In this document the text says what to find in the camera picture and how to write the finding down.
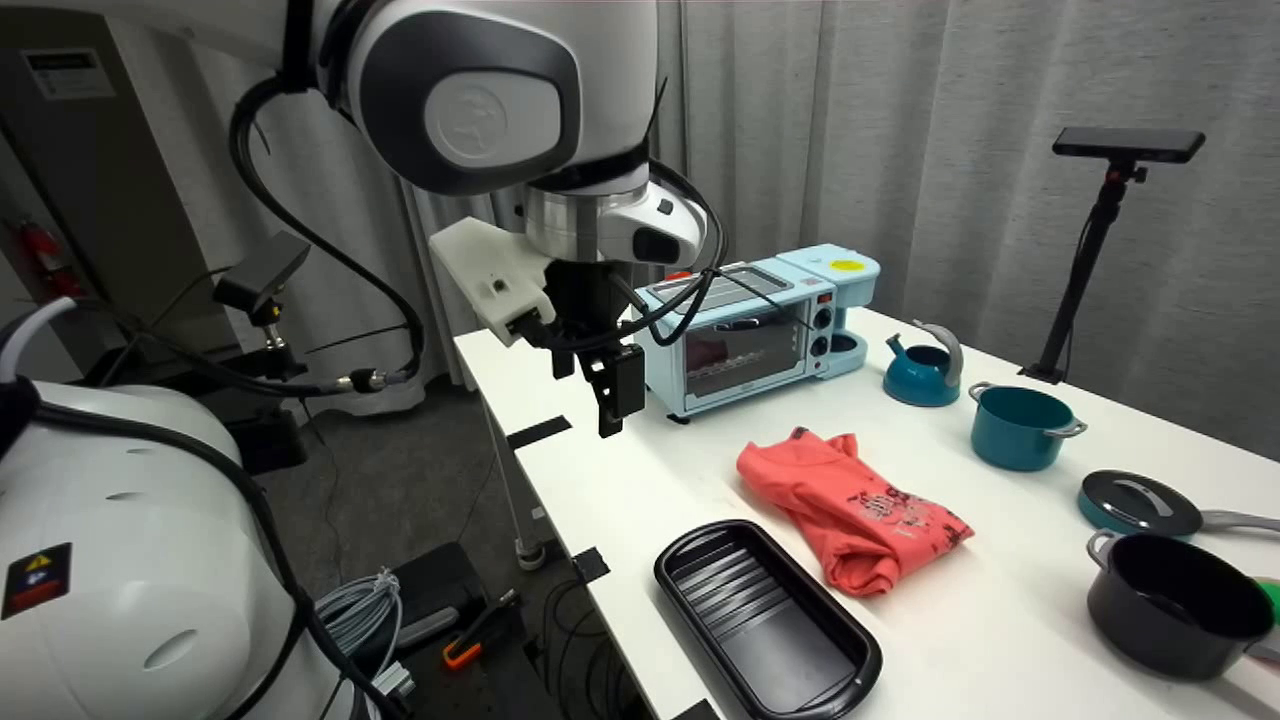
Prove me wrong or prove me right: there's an orange handled tool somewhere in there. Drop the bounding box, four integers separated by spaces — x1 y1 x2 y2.
438 583 521 674

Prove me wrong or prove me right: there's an orange printed cloth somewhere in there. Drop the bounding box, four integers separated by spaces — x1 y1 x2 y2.
733 424 976 601

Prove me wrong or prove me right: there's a light blue toaster oven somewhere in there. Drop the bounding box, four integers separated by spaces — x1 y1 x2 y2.
624 242 884 430

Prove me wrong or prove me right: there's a black pot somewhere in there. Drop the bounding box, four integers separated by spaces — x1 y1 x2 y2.
1084 531 1280 685

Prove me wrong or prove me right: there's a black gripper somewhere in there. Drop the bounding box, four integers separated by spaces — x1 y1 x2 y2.
537 257 648 440

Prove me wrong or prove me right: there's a grey cable bundle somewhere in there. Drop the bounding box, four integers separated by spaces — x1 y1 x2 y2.
310 567 417 703

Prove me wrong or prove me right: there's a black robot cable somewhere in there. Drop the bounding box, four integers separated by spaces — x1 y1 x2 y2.
226 0 432 402

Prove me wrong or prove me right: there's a black camera tripod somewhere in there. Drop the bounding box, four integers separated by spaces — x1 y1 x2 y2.
1014 126 1208 390

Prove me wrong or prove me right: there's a black ridged tray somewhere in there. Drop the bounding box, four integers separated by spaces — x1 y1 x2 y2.
652 515 884 720

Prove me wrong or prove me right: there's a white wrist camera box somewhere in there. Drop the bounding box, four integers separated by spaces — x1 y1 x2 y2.
428 217 560 348

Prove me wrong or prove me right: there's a teal kettle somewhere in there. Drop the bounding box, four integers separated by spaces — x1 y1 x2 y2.
880 320 966 414

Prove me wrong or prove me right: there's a teal pot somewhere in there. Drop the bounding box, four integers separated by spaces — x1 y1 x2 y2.
963 381 1088 477

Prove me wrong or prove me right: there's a black camera on stand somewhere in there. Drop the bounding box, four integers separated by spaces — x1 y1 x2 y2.
209 233 310 354

